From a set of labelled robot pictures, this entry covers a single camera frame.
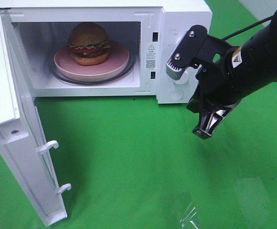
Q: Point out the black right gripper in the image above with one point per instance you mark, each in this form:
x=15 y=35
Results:
x=215 y=97

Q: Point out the round door release button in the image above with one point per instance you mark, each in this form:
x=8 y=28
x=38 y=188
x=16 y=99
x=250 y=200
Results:
x=176 y=95

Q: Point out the white microwave knob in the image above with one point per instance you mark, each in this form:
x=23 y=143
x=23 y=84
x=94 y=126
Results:
x=178 y=40
x=184 y=79

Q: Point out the pink plate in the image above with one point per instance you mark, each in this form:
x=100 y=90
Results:
x=116 y=62

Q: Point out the brown burger bun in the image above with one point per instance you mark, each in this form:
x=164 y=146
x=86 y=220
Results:
x=88 y=44

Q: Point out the white microwave door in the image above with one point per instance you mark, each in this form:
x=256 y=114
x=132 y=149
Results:
x=23 y=145

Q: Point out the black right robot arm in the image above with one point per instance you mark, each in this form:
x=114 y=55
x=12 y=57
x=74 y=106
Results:
x=240 y=72

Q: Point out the glass microwave turntable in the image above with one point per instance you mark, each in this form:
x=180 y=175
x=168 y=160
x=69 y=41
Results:
x=125 y=72

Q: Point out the white microwave oven body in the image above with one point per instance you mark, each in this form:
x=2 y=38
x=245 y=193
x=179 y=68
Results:
x=148 y=28

